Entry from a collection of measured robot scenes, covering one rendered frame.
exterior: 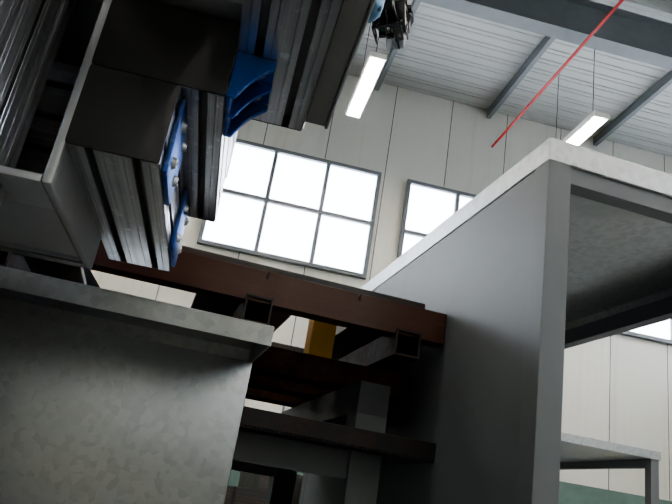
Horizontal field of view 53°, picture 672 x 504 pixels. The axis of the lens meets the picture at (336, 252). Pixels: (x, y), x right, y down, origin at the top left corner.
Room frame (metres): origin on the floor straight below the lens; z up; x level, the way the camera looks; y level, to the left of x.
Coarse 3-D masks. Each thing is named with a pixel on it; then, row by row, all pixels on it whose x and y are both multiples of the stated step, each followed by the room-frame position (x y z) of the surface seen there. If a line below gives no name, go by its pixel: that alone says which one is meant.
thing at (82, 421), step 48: (0, 336) 1.05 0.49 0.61; (48, 336) 1.07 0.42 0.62; (96, 336) 1.09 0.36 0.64; (0, 384) 1.06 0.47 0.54; (48, 384) 1.07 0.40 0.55; (96, 384) 1.09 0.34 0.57; (144, 384) 1.11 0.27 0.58; (192, 384) 1.12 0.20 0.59; (240, 384) 1.14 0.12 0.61; (0, 432) 1.06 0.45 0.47; (48, 432) 1.08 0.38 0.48; (96, 432) 1.09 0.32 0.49; (144, 432) 1.11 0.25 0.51; (192, 432) 1.13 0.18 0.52; (0, 480) 1.07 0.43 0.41; (48, 480) 1.08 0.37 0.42; (96, 480) 1.10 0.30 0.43; (144, 480) 1.11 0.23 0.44; (192, 480) 1.13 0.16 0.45
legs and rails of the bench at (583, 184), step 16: (576, 176) 0.95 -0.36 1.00; (592, 176) 0.96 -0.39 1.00; (576, 192) 0.98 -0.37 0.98; (592, 192) 0.97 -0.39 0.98; (608, 192) 0.97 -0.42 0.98; (624, 192) 0.97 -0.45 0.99; (640, 192) 0.98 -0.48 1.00; (624, 208) 1.00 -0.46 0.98; (640, 208) 0.99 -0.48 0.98; (656, 208) 0.99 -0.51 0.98; (656, 304) 1.49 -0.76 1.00; (608, 320) 1.66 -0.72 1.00; (624, 320) 1.60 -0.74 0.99; (640, 320) 1.54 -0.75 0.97; (656, 320) 1.51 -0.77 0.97; (576, 336) 1.79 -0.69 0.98; (592, 336) 1.72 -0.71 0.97; (608, 336) 1.70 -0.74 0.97
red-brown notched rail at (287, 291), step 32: (96, 256) 1.12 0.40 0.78; (192, 256) 1.15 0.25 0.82; (192, 288) 1.17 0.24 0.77; (224, 288) 1.17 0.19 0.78; (256, 288) 1.18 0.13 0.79; (288, 288) 1.19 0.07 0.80; (320, 288) 1.21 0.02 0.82; (320, 320) 1.24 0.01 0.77; (352, 320) 1.22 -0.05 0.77; (384, 320) 1.24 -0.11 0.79; (416, 320) 1.25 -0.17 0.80
